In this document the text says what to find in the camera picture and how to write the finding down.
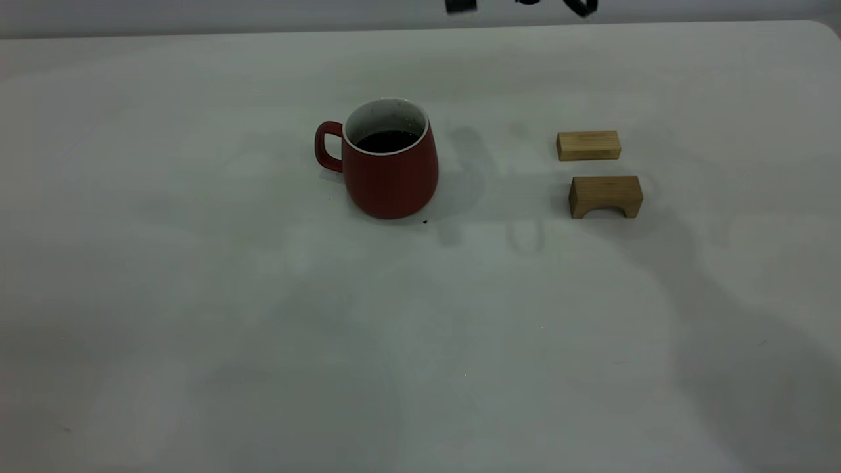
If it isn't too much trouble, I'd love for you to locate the red ceramic mug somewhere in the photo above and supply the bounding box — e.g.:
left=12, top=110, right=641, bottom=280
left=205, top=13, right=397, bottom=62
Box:
left=314, top=98, right=440, bottom=221

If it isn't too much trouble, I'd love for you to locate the rectangular wooden block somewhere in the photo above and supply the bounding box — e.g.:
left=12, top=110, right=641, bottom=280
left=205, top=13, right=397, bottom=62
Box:
left=557, top=130, right=622, bottom=162

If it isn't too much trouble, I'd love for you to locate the arched wooden block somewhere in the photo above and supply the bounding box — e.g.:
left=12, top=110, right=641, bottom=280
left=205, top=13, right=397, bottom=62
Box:
left=569, top=175, right=643, bottom=220

